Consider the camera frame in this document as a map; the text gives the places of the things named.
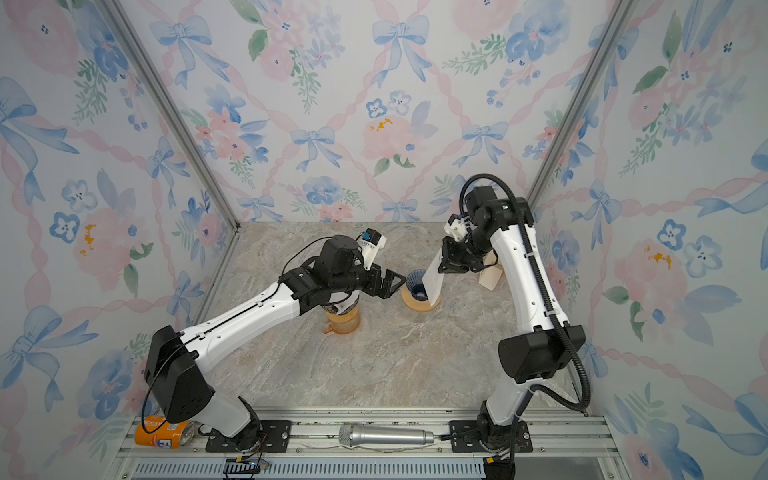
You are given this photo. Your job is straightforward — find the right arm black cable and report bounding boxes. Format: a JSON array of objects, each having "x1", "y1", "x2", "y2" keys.
[{"x1": 458, "y1": 172, "x2": 592, "y2": 457}]

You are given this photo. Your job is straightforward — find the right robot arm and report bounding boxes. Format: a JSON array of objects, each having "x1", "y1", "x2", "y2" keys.
[{"x1": 423, "y1": 174, "x2": 591, "y2": 450}]

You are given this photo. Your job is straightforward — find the blue glass dripper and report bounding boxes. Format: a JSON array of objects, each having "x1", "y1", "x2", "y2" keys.
[{"x1": 406, "y1": 269, "x2": 429, "y2": 302}]

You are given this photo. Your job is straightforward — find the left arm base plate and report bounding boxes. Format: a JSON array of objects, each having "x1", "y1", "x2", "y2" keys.
[{"x1": 205, "y1": 420, "x2": 293, "y2": 454}]

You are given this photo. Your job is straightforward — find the large wooden dripper ring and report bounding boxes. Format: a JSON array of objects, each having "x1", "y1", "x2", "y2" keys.
[{"x1": 400, "y1": 283, "x2": 443, "y2": 313}]

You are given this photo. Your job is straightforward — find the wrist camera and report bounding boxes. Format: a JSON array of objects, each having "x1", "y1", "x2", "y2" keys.
[
  {"x1": 314, "y1": 227, "x2": 388, "y2": 274},
  {"x1": 444, "y1": 214, "x2": 474, "y2": 243}
]

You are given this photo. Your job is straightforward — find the white paper coffee filter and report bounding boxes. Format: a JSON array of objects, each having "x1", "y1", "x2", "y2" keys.
[{"x1": 323, "y1": 300, "x2": 358, "y2": 316}]

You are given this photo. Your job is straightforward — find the coffee filter pack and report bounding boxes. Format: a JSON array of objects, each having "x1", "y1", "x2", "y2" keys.
[{"x1": 478, "y1": 252, "x2": 504, "y2": 291}]

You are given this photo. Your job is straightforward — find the aluminium front rail frame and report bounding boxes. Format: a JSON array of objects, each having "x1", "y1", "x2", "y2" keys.
[{"x1": 105, "y1": 408, "x2": 630, "y2": 479}]

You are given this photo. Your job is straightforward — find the orange can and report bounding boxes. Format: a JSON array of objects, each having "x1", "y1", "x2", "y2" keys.
[{"x1": 134, "y1": 415, "x2": 197, "y2": 449}]

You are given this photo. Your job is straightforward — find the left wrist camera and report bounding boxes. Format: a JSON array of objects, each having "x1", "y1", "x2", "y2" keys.
[{"x1": 314, "y1": 227, "x2": 388, "y2": 274}]

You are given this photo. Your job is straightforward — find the orange glass carafe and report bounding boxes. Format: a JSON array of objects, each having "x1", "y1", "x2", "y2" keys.
[{"x1": 323, "y1": 306, "x2": 361, "y2": 335}]

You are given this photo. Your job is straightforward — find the silver microphone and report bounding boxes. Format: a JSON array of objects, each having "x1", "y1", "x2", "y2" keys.
[{"x1": 338, "y1": 424, "x2": 435, "y2": 447}]

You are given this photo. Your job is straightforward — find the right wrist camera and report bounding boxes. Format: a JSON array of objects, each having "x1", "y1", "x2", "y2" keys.
[{"x1": 444, "y1": 214, "x2": 474, "y2": 243}]

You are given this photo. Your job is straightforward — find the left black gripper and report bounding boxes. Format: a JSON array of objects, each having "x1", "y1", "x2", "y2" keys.
[{"x1": 331, "y1": 262, "x2": 407, "y2": 299}]

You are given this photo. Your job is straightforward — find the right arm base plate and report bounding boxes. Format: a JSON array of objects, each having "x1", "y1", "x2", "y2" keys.
[{"x1": 448, "y1": 420, "x2": 534, "y2": 454}]

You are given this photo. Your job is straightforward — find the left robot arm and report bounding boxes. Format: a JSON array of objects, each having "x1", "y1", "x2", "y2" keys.
[{"x1": 144, "y1": 264, "x2": 406, "y2": 451}]

